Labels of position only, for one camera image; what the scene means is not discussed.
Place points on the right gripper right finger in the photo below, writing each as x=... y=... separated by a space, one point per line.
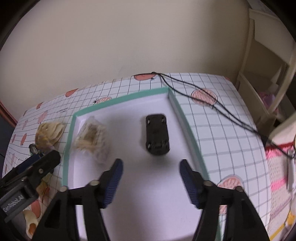
x=242 y=219

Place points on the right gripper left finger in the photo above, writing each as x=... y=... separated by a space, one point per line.
x=59 y=222

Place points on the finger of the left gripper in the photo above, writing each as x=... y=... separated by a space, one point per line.
x=40 y=168
x=28 y=162

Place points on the cotton swab bag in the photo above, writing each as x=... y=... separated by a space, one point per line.
x=93 y=140

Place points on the black toy car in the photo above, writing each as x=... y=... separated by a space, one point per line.
x=157 y=137

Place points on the person's left hand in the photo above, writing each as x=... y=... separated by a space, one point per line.
x=32 y=215

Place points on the fruit print grid tablecloth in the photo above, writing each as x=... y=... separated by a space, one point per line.
x=230 y=153

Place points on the pink striped knitted cloth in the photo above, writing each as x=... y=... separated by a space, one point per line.
x=282 y=213

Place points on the teal shallow box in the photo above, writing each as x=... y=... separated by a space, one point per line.
x=151 y=202

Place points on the cream shelf unit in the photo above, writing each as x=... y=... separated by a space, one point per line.
x=267 y=70

